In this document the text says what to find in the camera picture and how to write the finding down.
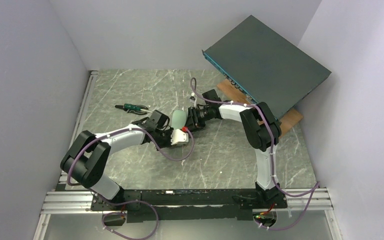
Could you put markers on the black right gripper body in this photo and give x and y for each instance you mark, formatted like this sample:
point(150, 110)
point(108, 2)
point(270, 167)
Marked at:
point(191, 117)

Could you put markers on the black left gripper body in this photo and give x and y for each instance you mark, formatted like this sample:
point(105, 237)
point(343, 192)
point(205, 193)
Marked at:
point(165, 133)

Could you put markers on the mint green umbrella case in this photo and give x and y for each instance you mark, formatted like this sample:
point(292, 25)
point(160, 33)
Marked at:
point(179, 119)

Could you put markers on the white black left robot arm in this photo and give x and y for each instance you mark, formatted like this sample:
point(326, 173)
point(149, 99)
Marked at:
point(86, 159)

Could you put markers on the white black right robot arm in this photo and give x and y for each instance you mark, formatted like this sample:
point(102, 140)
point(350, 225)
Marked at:
point(262, 132)

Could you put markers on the brown wooden board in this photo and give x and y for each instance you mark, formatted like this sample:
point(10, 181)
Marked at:
point(288, 121)

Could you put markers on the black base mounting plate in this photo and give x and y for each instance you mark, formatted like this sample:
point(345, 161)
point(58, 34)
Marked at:
point(193, 204)

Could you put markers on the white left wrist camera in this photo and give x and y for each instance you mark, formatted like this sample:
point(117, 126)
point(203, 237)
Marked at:
point(179, 136)

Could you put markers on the green handled pliers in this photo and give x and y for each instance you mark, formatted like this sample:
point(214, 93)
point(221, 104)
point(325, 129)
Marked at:
point(136, 109)

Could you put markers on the dark grey network switch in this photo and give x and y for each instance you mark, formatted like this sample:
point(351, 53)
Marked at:
point(266, 66)

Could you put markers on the aluminium left side rail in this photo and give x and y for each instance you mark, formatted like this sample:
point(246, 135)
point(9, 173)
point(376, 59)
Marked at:
point(81, 116)

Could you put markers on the aluminium front rail frame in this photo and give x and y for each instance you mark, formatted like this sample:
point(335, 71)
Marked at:
point(81, 201)

